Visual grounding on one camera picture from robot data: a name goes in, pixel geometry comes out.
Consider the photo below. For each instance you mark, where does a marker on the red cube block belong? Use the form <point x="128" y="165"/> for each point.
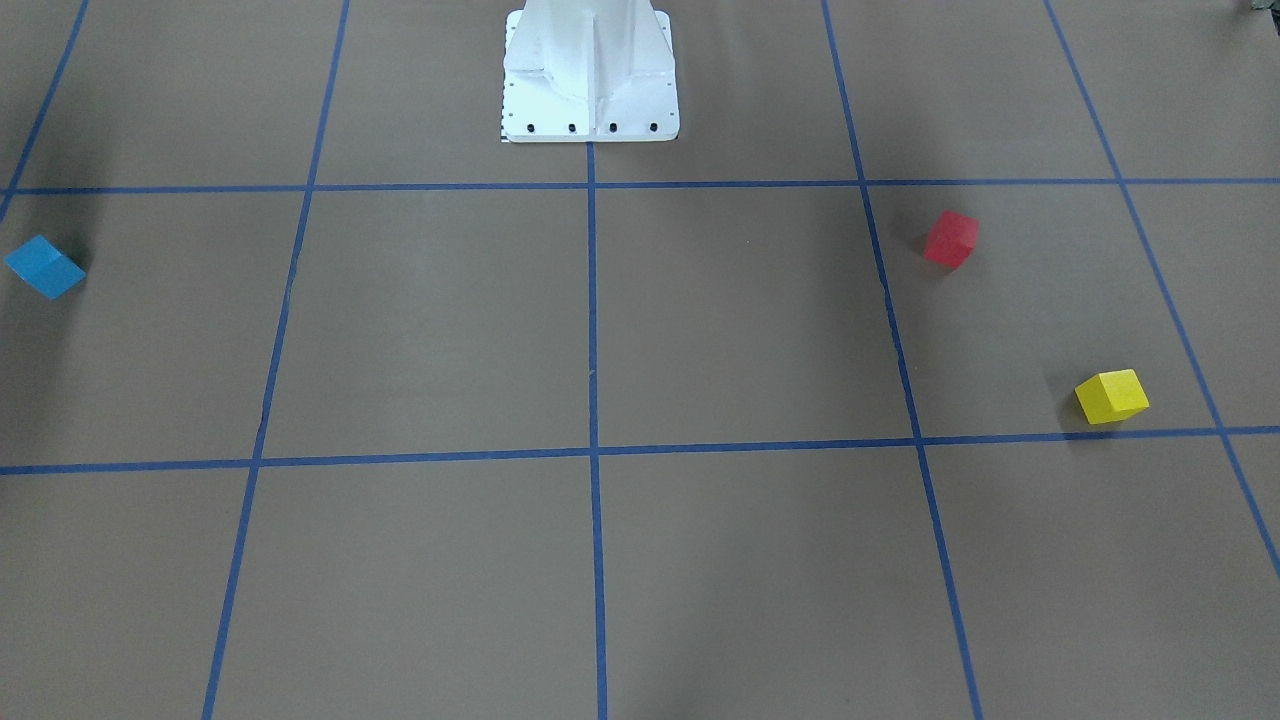
<point x="952" y="239"/>

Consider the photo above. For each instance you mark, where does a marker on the blue cube block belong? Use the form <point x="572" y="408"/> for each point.
<point x="45" y="268"/>

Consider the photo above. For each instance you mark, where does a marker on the yellow cube block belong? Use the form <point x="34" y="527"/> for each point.
<point x="1107" y="397"/>

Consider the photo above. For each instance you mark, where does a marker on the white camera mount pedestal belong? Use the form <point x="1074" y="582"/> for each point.
<point x="589" y="72"/>

